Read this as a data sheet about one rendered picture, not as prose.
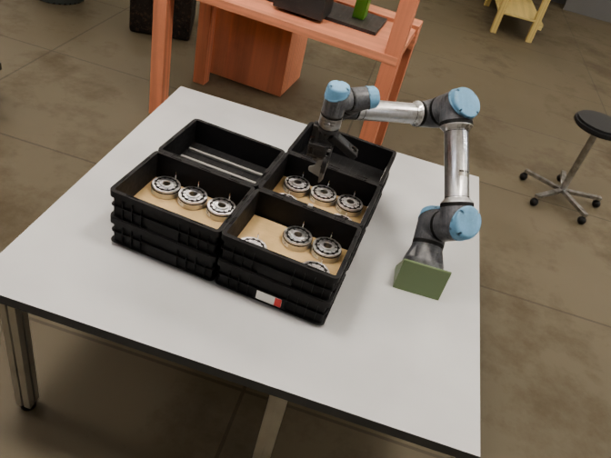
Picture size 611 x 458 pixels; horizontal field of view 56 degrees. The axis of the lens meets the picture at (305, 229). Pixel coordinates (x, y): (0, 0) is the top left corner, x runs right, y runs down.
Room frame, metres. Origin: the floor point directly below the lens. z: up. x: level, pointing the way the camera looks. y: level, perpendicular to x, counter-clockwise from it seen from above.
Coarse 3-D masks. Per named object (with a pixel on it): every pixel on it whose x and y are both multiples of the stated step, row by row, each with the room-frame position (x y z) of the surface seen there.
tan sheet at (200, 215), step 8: (144, 192) 1.61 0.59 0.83; (144, 200) 1.57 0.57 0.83; (152, 200) 1.58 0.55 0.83; (160, 200) 1.59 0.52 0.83; (168, 200) 1.60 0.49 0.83; (176, 200) 1.61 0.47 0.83; (208, 200) 1.66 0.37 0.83; (168, 208) 1.56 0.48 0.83; (176, 208) 1.57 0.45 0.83; (184, 208) 1.58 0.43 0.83; (192, 216) 1.55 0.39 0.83; (200, 216) 1.56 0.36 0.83; (208, 224) 1.53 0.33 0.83; (216, 224) 1.54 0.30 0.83
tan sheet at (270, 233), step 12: (252, 228) 1.57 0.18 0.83; (264, 228) 1.59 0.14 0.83; (276, 228) 1.60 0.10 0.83; (264, 240) 1.52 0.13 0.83; (276, 240) 1.54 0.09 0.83; (312, 240) 1.59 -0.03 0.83; (276, 252) 1.48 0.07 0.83; (288, 252) 1.50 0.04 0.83; (300, 252) 1.51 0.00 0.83; (336, 264) 1.50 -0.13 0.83
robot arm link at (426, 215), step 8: (424, 208) 1.81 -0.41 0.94; (432, 208) 1.79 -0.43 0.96; (424, 216) 1.78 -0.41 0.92; (432, 216) 1.75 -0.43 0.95; (416, 224) 1.78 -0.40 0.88; (424, 224) 1.75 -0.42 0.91; (432, 224) 1.71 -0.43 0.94; (416, 232) 1.74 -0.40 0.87; (424, 232) 1.72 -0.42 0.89; (432, 232) 1.71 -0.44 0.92; (440, 240) 1.70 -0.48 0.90
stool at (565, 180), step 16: (576, 112) 3.96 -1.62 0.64; (592, 112) 3.99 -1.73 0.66; (592, 128) 3.74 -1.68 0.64; (608, 128) 3.78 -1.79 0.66; (592, 144) 3.85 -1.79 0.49; (576, 160) 3.86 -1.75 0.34; (560, 176) 4.08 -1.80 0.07; (544, 192) 3.74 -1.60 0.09; (560, 192) 3.82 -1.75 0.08; (576, 192) 3.87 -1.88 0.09; (576, 208) 3.66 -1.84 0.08
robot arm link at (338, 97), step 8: (336, 80) 1.75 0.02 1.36; (328, 88) 1.70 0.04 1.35; (336, 88) 1.70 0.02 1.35; (344, 88) 1.71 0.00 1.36; (328, 96) 1.70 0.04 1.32; (336, 96) 1.69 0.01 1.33; (344, 96) 1.70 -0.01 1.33; (352, 96) 1.73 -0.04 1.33; (328, 104) 1.70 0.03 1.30; (336, 104) 1.69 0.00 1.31; (344, 104) 1.70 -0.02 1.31; (352, 104) 1.72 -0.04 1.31; (328, 112) 1.69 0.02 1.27; (336, 112) 1.70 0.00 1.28; (344, 112) 1.72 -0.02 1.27; (336, 120) 1.70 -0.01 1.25
